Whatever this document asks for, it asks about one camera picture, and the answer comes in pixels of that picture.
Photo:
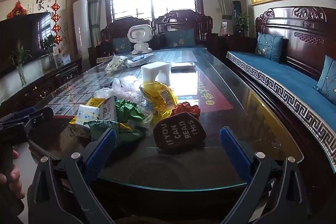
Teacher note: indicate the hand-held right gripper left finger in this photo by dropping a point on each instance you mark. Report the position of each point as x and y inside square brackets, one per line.
[102, 151]

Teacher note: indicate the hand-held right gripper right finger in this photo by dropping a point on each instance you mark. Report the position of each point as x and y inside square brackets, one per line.
[235, 153]

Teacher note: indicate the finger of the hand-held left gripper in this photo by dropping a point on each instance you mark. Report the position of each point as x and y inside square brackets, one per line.
[15, 132]
[34, 114]

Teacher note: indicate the green paper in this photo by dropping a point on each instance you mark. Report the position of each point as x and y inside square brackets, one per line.
[128, 109]

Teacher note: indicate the clear plastic bag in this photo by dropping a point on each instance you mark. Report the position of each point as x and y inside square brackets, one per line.
[123, 88]

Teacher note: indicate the red paper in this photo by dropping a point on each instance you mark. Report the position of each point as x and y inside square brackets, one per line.
[185, 108]

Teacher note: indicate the person's left hand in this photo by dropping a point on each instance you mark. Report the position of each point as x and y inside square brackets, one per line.
[14, 182]

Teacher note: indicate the dark wooden television cabinet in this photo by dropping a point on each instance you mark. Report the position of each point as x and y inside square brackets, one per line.
[39, 85]

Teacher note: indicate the green snack packet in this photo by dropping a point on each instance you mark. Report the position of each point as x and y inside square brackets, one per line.
[126, 132]

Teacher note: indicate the pale yellow flat packet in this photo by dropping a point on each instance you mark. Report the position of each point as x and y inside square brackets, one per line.
[78, 130]

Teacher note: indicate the white blue-patterned box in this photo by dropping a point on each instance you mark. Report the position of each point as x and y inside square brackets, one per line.
[86, 115]

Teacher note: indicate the bamboo in glass vase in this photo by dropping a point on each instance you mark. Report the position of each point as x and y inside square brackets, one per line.
[21, 74]

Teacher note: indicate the white drink carton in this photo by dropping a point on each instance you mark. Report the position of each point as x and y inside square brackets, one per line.
[107, 109]

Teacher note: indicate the yellow white carton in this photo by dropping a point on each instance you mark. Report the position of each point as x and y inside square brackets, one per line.
[95, 102]

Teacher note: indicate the brown printed sock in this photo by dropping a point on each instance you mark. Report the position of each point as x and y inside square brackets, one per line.
[178, 133]

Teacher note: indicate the red printed banner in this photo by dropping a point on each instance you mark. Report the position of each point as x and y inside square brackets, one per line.
[210, 98]

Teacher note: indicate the green plant in pot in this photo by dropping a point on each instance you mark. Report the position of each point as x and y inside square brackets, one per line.
[48, 45]

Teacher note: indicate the black television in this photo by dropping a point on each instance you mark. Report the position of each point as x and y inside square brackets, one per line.
[21, 37]

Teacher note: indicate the carved wooden coffee table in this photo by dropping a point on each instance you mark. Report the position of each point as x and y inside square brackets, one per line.
[170, 197]

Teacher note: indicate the yellow snack bag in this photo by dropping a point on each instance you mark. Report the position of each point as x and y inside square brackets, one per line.
[157, 94]

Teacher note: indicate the blue sofa seat cushion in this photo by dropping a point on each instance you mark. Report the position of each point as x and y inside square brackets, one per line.
[275, 74]

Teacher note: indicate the white patterned plastic bag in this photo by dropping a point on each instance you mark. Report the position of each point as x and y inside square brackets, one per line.
[115, 62]

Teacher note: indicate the white foam block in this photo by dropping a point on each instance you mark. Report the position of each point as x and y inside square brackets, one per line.
[155, 70]

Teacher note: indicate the white bag with blue pen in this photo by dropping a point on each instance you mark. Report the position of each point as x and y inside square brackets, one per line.
[139, 60]

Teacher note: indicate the white standing air conditioner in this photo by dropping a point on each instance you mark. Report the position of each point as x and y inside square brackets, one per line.
[81, 27]

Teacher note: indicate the dark teal back cushion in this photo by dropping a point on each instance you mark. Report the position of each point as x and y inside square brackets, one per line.
[121, 45]
[180, 37]

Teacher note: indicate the blue embroidered pillow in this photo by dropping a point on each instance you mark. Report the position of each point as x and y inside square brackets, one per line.
[328, 77]
[269, 47]

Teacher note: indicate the carved wooden armchair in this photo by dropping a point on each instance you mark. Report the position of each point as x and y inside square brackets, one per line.
[116, 28]
[199, 27]

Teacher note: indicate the white robot toy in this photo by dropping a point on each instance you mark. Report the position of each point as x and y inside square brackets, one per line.
[137, 35]

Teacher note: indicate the potted leafy plant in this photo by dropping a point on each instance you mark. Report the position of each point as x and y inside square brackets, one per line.
[242, 22]

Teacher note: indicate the long carved wooden sofa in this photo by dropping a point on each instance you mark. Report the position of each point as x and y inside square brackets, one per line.
[302, 29]

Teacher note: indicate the red knot wall ornament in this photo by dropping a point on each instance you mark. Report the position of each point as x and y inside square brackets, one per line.
[17, 10]

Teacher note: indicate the calligraphy wall art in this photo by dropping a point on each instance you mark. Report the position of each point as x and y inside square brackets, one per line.
[39, 2]

